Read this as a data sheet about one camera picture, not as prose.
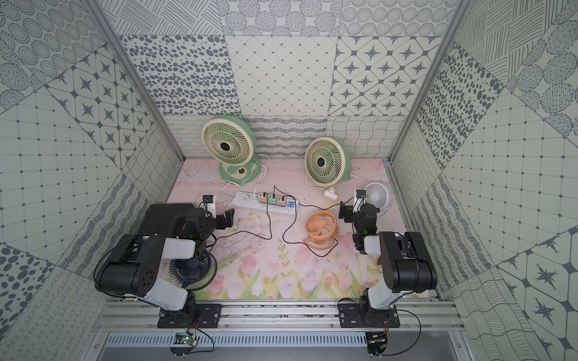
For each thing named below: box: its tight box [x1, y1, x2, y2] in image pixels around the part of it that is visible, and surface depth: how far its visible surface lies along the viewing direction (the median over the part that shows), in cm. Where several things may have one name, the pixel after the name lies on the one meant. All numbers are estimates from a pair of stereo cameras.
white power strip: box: [232, 191, 301, 216], surface depth 100 cm
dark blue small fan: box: [168, 251, 218, 291], surface depth 82 cm
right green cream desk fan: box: [304, 136, 352, 188], surface depth 103 cm
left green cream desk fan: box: [201, 115, 262, 186], surface depth 95 cm
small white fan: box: [365, 182, 395, 218], surface depth 95 cm
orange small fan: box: [304, 210, 339, 252], surface depth 89 cm
